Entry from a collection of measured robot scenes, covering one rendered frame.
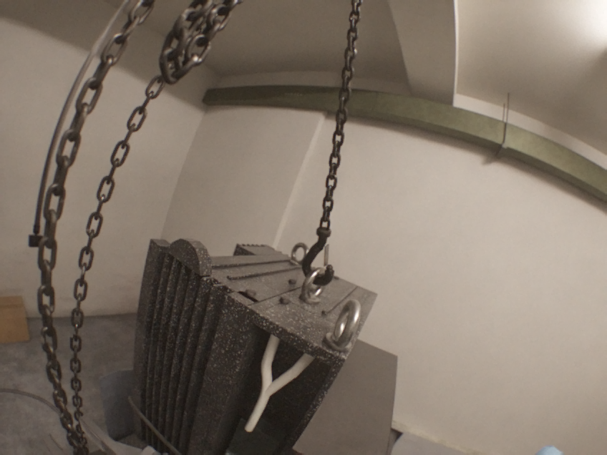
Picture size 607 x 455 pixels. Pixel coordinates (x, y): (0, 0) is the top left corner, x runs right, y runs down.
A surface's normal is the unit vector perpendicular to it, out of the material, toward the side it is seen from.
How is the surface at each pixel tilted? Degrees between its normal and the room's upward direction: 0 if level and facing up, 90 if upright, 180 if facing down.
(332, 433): 0
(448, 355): 90
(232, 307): 90
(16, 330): 90
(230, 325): 90
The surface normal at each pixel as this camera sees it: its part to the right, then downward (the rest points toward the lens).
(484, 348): -0.46, -0.12
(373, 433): 0.35, -0.94
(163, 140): 0.82, 0.33
